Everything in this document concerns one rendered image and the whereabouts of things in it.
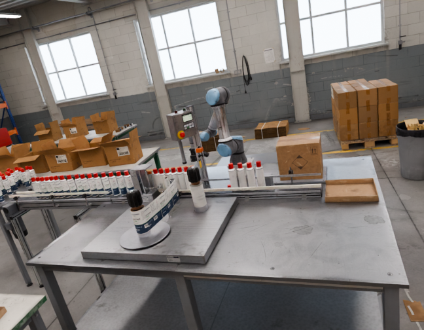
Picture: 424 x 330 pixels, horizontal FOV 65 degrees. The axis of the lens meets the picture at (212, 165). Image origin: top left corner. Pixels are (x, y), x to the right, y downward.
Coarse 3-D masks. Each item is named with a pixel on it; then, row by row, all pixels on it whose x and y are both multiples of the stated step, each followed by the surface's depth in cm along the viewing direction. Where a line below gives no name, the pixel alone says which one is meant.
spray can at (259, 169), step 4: (256, 164) 226; (260, 164) 225; (256, 168) 226; (260, 168) 225; (256, 172) 227; (260, 172) 226; (256, 176) 229; (260, 176) 227; (260, 180) 228; (264, 180) 229; (260, 184) 229; (264, 184) 229
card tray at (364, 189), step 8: (328, 184) 228; (336, 184) 227; (344, 184) 225; (352, 184) 223; (360, 184) 221; (368, 184) 218; (328, 192) 218; (336, 192) 216; (344, 192) 214; (352, 192) 212; (360, 192) 210; (368, 192) 208; (376, 192) 201; (328, 200) 206; (336, 200) 204; (344, 200) 203; (352, 200) 201; (360, 200) 200; (368, 200) 198; (376, 200) 196
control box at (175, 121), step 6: (174, 114) 235; (180, 114) 235; (168, 120) 239; (174, 120) 233; (180, 120) 236; (192, 120) 242; (174, 126) 235; (180, 126) 237; (174, 132) 238; (180, 132) 238; (186, 132) 241; (192, 132) 244; (174, 138) 241; (180, 138) 238
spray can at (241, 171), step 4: (240, 164) 229; (240, 168) 230; (240, 172) 229; (244, 172) 231; (240, 176) 231; (244, 176) 231; (240, 180) 232; (244, 180) 232; (240, 184) 233; (244, 184) 232
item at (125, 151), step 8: (136, 128) 404; (136, 136) 404; (104, 144) 383; (112, 144) 385; (120, 144) 386; (128, 144) 387; (136, 144) 403; (112, 152) 393; (120, 152) 392; (128, 152) 390; (136, 152) 400; (112, 160) 397; (120, 160) 396; (128, 160) 394; (136, 160) 397
